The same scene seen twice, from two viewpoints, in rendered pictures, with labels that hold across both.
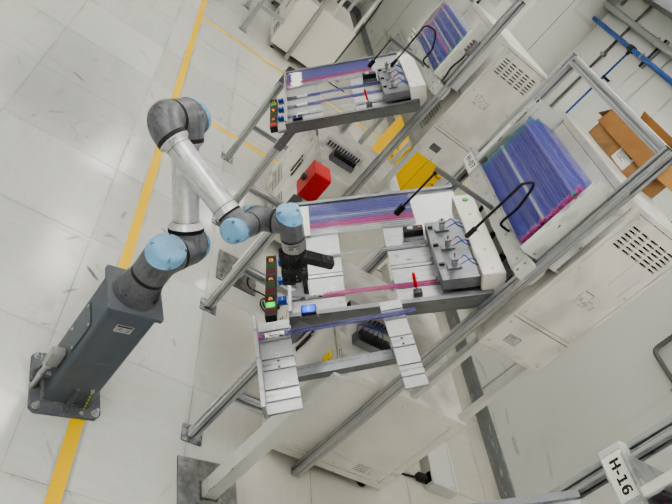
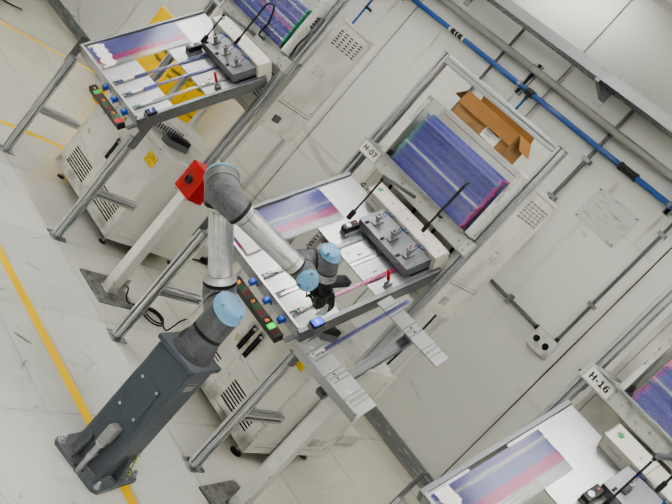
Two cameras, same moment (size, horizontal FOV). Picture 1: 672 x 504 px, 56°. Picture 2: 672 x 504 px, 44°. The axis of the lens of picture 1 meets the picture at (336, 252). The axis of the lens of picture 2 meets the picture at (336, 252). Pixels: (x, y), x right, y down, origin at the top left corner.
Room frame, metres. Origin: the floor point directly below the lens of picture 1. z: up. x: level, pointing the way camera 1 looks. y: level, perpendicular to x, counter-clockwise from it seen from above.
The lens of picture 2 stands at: (-0.79, 1.54, 1.69)
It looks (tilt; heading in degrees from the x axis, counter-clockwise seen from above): 12 degrees down; 331
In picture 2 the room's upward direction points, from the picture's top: 42 degrees clockwise
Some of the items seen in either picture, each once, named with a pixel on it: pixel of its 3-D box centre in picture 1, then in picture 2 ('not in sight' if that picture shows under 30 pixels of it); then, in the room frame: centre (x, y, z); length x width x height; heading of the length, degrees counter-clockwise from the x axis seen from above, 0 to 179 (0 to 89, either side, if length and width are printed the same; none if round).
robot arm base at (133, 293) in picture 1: (142, 282); (200, 341); (1.56, 0.38, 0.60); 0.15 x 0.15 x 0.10
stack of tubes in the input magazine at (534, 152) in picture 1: (537, 182); (450, 172); (2.30, -0.36, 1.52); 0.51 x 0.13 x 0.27; 28
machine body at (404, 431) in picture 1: (351, 374); (280, 362); (2.41, -0.43, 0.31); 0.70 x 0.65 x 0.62; 28
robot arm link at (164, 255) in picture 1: (162, 258); (222, 315); (1.57, 0.38, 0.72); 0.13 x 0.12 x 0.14; 175
